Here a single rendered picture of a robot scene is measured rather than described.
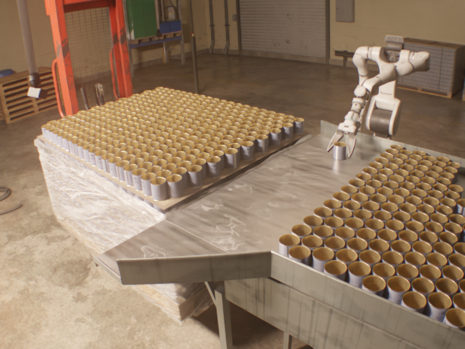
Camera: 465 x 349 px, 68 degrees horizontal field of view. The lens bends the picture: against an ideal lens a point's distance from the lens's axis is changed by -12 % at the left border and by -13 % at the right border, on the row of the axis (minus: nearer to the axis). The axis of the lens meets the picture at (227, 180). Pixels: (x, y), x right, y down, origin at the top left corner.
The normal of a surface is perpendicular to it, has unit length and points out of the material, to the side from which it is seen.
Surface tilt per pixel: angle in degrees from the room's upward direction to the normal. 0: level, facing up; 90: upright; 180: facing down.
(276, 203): 0
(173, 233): 0
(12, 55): 90
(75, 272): 0
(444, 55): 92
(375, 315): 90
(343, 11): 90
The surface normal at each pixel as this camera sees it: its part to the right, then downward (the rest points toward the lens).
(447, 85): -0.65, 0.36
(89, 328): -0.06, -0.89
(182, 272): 0.04, 0.44
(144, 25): 0.74, 0.26
